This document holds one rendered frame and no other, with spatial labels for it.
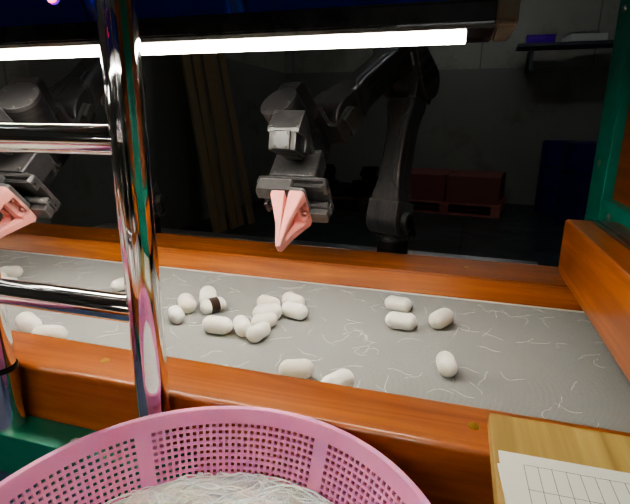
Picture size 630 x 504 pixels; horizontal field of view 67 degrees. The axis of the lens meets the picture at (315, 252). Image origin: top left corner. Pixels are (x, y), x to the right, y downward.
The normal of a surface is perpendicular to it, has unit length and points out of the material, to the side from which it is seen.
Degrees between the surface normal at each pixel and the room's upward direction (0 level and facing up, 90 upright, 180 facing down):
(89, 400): 90
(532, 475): 0
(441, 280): 45
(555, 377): 0
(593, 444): 0
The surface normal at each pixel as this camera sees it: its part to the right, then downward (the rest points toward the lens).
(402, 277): -0.20, -0.50
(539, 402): 0.01, -0.96
